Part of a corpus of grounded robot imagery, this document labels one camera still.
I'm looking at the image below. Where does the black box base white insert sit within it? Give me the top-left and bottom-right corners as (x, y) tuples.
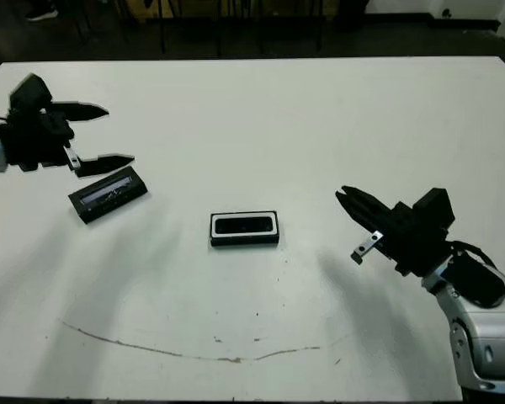
(209, 209), (282, 249)

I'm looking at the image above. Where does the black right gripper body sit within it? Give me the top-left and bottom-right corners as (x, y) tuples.
(351, 201), (458, 277)

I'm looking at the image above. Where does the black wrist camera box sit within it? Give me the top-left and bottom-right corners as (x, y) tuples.
(412, 187), (456, 237)
(8, 73), (53, 111)

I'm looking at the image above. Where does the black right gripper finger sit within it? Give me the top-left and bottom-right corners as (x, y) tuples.
(341, 185), (395, 231)
(335, 191), (382, 235)

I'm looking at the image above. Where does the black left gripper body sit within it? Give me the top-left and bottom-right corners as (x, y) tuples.
(2, 107), (82, 172)

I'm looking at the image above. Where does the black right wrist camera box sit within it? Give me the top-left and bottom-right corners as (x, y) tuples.
(412, 187), (456, 237)

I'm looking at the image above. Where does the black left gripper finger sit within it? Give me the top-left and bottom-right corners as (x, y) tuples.
(74, 153), (136, 178)
(48, 100), (109, 124)

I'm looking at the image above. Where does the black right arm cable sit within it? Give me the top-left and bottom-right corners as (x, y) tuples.
(448, 240), (505, 304)

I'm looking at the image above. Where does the black rectangular box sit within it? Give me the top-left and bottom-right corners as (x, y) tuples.
(66, 165), (150, 225)

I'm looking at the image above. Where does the black slim camera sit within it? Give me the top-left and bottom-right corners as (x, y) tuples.
(214, 215), (274, 235)

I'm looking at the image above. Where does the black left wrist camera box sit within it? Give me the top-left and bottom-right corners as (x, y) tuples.
(8, 73), (53, 111)

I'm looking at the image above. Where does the black sneaker white sole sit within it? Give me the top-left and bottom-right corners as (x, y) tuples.
(24, 0), (60, 22)

